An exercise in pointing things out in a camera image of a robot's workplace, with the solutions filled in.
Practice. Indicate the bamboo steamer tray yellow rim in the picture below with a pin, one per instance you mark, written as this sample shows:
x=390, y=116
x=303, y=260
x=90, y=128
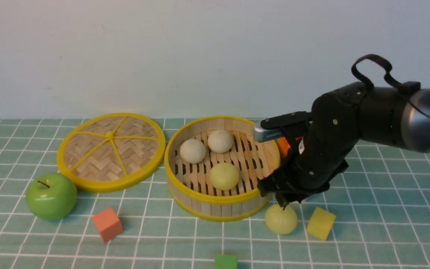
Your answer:
x=189, y=183

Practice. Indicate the orange foam cube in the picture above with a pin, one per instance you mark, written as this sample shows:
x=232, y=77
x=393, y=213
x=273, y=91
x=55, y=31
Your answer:
x=107, y=224

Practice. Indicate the pale yellow bun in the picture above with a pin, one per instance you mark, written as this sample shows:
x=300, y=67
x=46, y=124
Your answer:
x=280, y=220
x=224, y=176

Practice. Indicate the green apple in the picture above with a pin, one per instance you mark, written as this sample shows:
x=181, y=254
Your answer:
x=51, y=197

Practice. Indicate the green foam cube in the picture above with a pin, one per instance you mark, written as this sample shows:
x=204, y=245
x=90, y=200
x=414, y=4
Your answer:
x=226, y=262

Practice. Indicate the woven bamboo steamer lid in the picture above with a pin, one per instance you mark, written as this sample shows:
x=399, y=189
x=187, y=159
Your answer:
x=112, y=152

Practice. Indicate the green checkered tablecloth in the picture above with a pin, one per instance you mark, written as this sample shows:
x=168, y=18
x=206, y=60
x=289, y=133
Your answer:
x=382, y=208

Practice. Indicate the white bun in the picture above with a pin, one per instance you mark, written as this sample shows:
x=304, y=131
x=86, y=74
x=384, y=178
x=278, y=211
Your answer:
x=192, y=151
x=220, y=141

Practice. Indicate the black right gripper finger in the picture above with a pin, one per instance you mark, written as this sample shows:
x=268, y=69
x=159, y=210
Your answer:
x=284, y=200
x=267, y=186

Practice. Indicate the yellow foam cube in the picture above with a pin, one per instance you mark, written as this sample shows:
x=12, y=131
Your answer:
x=321, y=223

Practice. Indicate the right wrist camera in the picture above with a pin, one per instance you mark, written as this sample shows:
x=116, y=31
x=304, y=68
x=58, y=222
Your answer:
x=289, y=126

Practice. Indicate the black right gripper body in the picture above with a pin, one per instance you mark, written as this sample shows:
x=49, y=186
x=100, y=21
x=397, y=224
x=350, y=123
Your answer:
x=306, y=170

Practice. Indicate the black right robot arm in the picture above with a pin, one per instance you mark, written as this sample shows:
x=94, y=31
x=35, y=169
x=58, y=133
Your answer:
x=319, y=140

